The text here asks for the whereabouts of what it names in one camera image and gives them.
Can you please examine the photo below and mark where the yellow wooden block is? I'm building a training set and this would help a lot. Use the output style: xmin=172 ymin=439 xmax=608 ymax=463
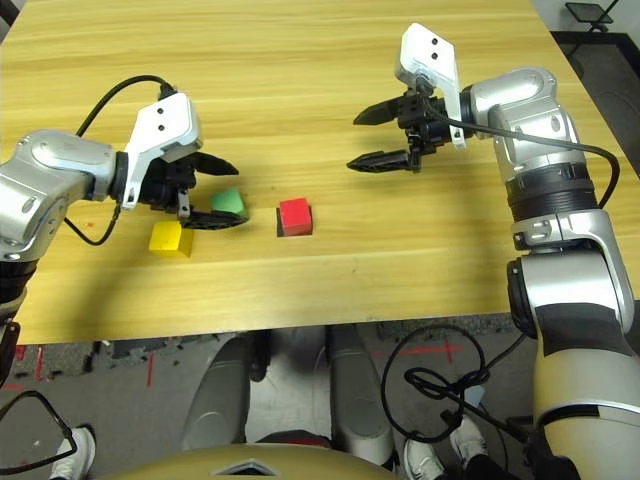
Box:
xmin=148 ymin=221 xmax=195 ymax=258

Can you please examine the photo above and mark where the thin black left gripper cable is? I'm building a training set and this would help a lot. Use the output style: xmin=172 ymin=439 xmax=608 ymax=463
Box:
xmin=63 ymin=197 xmax=124 ymax=247

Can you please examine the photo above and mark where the grey robot right leg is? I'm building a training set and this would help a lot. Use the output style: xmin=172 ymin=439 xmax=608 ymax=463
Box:
xmin=327 ymin=324 xmax=396 ymax=466

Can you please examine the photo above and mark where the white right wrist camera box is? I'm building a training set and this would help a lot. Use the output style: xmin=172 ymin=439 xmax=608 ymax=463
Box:
xmin=394 ymin=23 xmax=469 ymax=151

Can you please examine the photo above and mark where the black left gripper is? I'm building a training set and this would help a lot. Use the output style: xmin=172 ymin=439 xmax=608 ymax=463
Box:
xmin=135 ymin=152 xmax=250 ymax=231

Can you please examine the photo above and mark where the bystander black trouser leg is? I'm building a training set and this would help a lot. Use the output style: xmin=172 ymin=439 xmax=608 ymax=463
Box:
xmin=464 ymin=447 xmax=537 ymax=480

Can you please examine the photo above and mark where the grey robot leg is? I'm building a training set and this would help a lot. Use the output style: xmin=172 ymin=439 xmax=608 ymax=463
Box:
xmin=180 ymin=334 xmax=271 ymax=451
xmin=327 ymin=324 xmax=396 ymax=466

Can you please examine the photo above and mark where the gold robot torso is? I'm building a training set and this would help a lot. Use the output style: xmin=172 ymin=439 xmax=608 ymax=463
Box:
xmin=99 ymin=443 xmax=401 ymax=480

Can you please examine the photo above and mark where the red wooden block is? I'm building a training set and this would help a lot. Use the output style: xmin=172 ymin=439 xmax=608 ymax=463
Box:
xmin=278 ymin=197 xmax=314 ymax=236

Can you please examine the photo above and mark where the black looped floor cable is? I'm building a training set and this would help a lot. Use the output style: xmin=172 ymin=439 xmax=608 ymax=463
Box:
xmin=380 ymin=324 xmax=536 ymax=446

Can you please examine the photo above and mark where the thick black left camera cable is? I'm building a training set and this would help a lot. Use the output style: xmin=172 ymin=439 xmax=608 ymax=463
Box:
xmin=74 ymin=74 xmax=179 ymax=139

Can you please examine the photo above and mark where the grey robot left leg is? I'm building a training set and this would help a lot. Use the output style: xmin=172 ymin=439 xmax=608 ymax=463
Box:
xmin=180 ymin=334 xmax=271 ymax=451

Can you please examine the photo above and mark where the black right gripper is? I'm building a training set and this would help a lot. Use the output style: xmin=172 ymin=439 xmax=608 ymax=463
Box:
xmin=346 ymin=88 xmax=454 ymax=174

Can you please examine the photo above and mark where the black right camera cable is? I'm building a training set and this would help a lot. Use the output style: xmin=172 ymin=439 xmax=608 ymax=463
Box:
xmin=419 ymin=82 xmax=621 ymax=209

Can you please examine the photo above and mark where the green wooden block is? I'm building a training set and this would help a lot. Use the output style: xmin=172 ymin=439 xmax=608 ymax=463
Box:
xmin=209 ymin=188 xmax=246 ymax=219

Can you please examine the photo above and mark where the white sneaker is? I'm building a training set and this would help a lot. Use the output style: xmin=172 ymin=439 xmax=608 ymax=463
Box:
xmin=402 ymin=437 xmax=444 ymax=480
xmin=449 ymin=417 xmax=489 ymax=471
xmin=49 ymin=427 xmax=96 ymax=480

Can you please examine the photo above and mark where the black stand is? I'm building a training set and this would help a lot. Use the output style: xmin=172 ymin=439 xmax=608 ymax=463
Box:
xmin=564 ymin=1 xmax=614 ymax=34

